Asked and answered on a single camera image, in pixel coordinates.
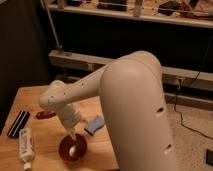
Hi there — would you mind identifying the red glossy wrapper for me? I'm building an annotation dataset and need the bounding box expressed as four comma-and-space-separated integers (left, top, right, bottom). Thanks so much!
36, 111, 55, 120

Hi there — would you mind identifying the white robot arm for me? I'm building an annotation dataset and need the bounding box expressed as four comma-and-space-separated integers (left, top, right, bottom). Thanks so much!
39, 51, 178, 171

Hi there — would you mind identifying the black power cable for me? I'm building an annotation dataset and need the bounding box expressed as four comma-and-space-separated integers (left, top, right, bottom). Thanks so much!
173, 33, 213, 141

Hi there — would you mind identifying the white wall shelf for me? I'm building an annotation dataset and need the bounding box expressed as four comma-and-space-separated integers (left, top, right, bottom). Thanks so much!
40, 0, 213, 29

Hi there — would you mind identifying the white tube bottle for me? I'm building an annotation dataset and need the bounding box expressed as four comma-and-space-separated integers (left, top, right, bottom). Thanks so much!
19, 128, 35, 171

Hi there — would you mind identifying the blue sponge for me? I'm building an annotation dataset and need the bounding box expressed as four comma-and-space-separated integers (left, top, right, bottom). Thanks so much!
84, 115, 105, 136

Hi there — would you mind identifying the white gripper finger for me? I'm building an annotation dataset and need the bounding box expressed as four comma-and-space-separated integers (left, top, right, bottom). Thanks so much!
69, 129, 76, 140

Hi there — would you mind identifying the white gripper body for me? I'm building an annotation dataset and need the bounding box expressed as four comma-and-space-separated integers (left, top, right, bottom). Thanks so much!
57, 104, 82, 130

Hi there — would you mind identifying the red ceramic bowl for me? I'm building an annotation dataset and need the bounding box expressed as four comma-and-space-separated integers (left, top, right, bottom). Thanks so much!
59, 134, 87, 162

